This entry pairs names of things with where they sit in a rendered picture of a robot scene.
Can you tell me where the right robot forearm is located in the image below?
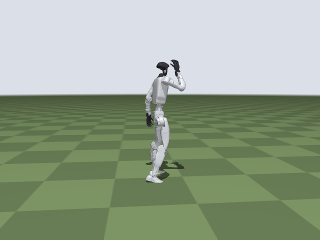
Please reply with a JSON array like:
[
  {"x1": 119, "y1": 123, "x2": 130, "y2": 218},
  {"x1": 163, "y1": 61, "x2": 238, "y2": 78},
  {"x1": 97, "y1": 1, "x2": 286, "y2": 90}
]
[{"x1": 176, "y1": 71, "x2": 186, "y2": 88}]

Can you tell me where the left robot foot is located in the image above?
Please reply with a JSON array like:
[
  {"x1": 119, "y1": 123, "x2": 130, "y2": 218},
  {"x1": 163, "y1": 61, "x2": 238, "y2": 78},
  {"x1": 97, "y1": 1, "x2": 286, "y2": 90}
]
[{"x1": 149, "y1": 170, "x2": 165, "y2": 175}]

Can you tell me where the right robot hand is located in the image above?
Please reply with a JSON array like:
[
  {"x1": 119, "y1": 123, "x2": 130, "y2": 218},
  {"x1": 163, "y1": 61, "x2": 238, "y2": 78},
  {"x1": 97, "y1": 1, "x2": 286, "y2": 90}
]
[{"x1": 170, "y1": 59, "x2": 180, "y2": 76}]

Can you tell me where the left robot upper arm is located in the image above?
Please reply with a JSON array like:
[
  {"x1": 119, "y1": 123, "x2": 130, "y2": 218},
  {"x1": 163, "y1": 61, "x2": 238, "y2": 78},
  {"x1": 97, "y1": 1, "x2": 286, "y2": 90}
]
[{"x1": 145, "y1": 82, "x2": 154, "y2": 102}]

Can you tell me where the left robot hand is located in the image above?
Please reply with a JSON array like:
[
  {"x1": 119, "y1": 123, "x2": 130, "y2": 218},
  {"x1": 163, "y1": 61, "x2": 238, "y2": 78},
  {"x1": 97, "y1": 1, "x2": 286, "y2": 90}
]
[{"x1": 146, "y1": 113, "x2": 153, "y2": 127}]

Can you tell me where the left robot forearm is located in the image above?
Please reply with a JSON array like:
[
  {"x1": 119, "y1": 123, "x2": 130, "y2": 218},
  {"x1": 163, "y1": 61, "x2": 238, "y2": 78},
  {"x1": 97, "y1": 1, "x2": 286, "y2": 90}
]
[{"x1": 145, "y1": 99, "x2": 152, "y2": 116}]

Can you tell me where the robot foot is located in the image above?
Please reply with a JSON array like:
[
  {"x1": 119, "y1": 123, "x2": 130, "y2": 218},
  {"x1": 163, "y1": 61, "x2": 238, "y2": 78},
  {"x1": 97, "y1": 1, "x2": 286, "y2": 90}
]
[
  {"x1": 146, "y1": 175, "x2": 163, "y2": 183},
  {"x1": 149, "y1": 170, "x2": 165, "y2": 175}
]

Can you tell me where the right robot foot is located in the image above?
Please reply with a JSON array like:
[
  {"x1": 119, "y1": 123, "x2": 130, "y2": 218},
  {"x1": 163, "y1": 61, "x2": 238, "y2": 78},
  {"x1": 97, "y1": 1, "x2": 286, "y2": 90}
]
[{"x1": 146, "y1": 175, "x2": 163, "y2": 183}]

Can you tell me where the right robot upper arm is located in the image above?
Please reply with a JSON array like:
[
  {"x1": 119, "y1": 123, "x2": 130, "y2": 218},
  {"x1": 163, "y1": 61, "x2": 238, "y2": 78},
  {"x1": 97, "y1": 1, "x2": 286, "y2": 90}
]
[{"x1": 161, "y1": 76, "x2": 186, "y2": 92}]

